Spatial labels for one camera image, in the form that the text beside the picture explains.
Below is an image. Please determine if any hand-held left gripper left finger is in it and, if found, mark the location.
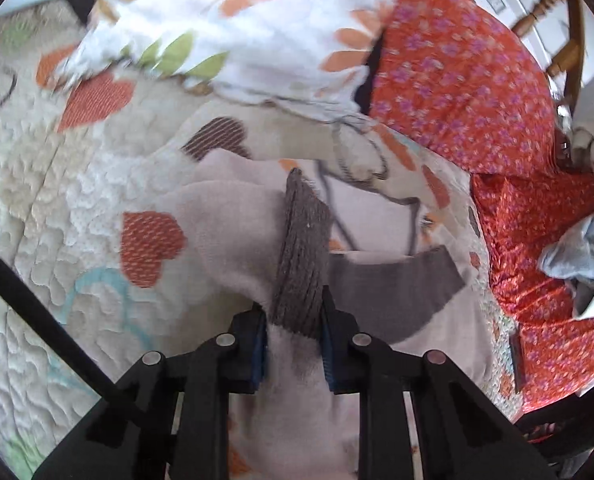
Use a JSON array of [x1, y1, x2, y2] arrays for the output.
[[32, 302, 268, 480]]

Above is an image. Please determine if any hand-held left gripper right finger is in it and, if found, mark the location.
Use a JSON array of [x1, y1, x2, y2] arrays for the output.
[[321, 285, 560, 480]]

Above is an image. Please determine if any pink sweater with grey trim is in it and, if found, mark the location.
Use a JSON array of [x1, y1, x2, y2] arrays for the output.
[[177, 150, 495, 480]]

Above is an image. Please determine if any cream quilted blanket with hearts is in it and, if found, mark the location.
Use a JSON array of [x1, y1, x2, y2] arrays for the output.
[[0, 0, 520, 480]]

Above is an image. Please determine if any light blue cloth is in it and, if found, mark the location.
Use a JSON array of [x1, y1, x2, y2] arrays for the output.
[[537, 210, 594, 321]]

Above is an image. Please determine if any red floral cloth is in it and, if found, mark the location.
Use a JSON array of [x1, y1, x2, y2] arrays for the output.
[[369, 0, 594, 416]]

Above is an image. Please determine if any white floral pillow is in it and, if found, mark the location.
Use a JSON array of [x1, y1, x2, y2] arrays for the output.
[[64, 0, 418, 122]]

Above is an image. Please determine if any wooden chair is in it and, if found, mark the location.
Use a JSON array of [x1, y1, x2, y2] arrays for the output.
[[427, 0, 589, 116]]

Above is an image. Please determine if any black cable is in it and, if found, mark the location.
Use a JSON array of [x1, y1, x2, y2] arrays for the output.
[[0, 237, 142, 421]]

